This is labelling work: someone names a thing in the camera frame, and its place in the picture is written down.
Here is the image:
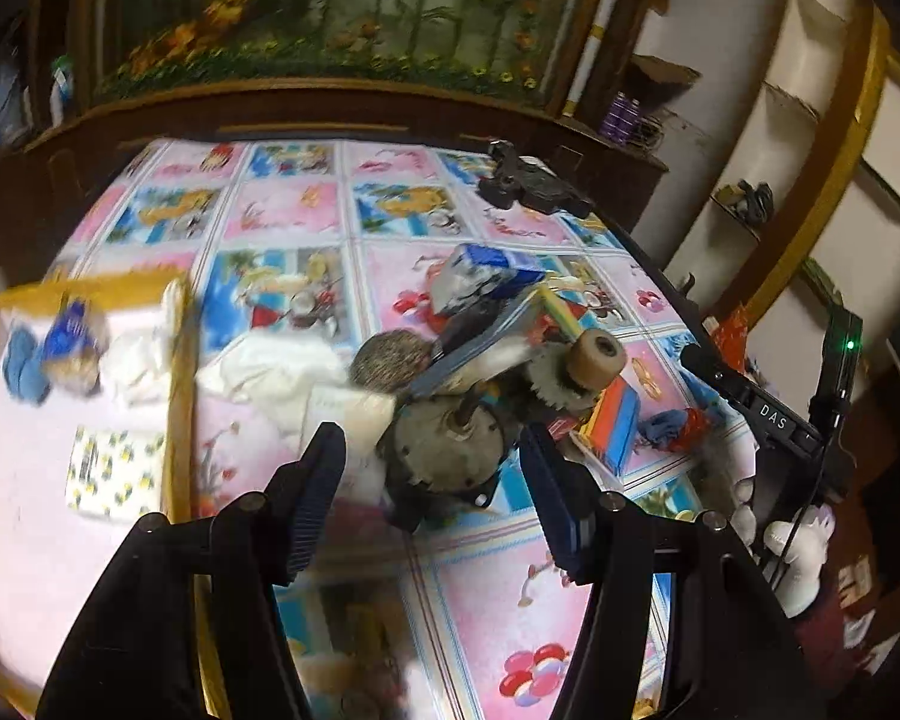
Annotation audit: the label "white plush toy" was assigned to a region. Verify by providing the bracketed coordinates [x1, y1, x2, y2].
[731, 502, 833, 616]

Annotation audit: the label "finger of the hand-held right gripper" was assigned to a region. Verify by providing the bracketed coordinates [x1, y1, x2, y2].
[681, 343, 824, 460]

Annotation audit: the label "rolled white poster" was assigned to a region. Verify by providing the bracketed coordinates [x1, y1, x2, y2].
[562, 0, 628, 118]

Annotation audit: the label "yellow patterned packet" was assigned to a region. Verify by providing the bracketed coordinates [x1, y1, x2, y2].
[64, 426, 167, 522]

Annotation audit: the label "blue and white carton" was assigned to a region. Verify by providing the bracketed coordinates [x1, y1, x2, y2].
[427, 244, 548, 316]

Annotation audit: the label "colourful striped box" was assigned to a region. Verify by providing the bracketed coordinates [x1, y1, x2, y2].
[570, 379, 642, 475]

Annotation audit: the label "purple cans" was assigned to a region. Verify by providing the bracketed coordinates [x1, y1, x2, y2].
[600, 90, 647, 143]

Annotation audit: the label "dark clutter on shelf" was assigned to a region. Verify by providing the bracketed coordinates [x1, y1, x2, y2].
[724, 180, 776, 224]

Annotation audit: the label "white wall shelf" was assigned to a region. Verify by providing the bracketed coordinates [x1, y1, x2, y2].
[630, 0, 900, 421]

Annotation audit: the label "blue and brown soft toy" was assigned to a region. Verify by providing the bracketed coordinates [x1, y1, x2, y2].
[41, 292, 111, 395]

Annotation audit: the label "blue plush toy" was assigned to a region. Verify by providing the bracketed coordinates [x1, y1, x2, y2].
[0, 322, 55, 406]

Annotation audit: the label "black plastic part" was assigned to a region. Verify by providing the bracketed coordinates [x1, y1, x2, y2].
[476, 141, 597, 215]

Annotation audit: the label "grey electric motor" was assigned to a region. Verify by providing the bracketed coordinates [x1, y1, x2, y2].
[379, 382, 526, 533]

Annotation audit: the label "white toothed gear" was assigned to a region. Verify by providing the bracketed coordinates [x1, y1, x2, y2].
[529, 356, 593, 415]

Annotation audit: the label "framed flower painting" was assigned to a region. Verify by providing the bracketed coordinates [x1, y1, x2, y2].
[94, 0, 617, 117]

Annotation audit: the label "blue packets on shelf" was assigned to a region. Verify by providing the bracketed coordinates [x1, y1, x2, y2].
[0, 60, 32, 160]

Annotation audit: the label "yellow cardboard box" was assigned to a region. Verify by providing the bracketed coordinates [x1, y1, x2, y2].
[0, 270, 205, 713]

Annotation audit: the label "blue grey flat strip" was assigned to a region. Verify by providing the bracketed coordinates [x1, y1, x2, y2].
[409, 300, 541, 400]

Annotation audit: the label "white cloth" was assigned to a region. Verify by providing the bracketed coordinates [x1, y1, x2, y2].
[195, 334, 355, 451]
[101, 277, 190, 410]

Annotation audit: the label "white bottle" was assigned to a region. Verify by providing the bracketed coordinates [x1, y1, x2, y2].
[48, 52, 73, 125]

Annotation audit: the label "blue and red cloth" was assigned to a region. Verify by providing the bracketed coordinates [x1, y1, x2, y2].
[637, 406, 713, 456]

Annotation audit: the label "white tissue pack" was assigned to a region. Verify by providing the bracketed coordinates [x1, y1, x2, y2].
[304, 382, 398, 503]

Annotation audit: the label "beige rubber roller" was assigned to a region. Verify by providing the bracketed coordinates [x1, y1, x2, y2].
[566, 330, 629, 398]

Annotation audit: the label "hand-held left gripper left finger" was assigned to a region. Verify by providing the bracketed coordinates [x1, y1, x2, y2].
[36, 422, 347, 720]

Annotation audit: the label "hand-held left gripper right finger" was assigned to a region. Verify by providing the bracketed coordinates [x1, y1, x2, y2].
[520, 422, 826, 720]

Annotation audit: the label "red plastic bag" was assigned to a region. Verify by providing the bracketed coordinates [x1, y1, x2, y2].
[709, 304, 756, 374]

